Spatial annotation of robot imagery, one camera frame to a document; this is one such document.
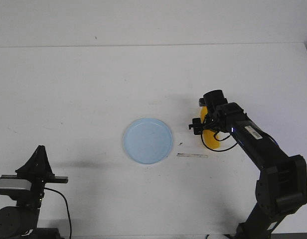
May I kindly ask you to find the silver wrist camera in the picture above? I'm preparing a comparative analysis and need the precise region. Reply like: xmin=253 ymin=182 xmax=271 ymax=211
xmin=198 ymin=98 xmax=206 ymax=107
xmin=0 ymin=178 xmax=32 ymax=193

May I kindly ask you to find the light blue round plate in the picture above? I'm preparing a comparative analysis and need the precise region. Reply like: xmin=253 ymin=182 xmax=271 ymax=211
xmin=122 ymin=118 xmax=173 ymax=165

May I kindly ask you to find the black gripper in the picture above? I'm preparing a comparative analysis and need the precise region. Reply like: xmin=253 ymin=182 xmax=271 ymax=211
xmin=188 ymin=90 xmax=230 ymax=134
xmin=0 ymin=145 xmax=68 ymax=197

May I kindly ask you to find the yellow corn cob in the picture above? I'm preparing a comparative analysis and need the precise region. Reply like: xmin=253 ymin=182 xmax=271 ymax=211
xmin=200 ymin=107 xmax=220 ymax=149

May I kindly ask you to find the horizontal tape strip on table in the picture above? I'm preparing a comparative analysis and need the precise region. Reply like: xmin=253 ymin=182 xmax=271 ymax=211
xmin=177 ymin=153 xmax=208 ymax=158

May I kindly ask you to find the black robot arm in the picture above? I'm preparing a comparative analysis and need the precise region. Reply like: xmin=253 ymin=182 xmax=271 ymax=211
xmin=0 ymin=145 xmax=68 ymax=239
xmin=189 ymin=90 xmax=307 ymax=239

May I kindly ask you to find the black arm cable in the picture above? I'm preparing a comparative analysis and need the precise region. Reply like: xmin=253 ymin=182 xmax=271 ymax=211
xmin=43 ymin=187 xmax=72 ymax=237
xmin=200 ymin=126 xmax=240 ymax=152

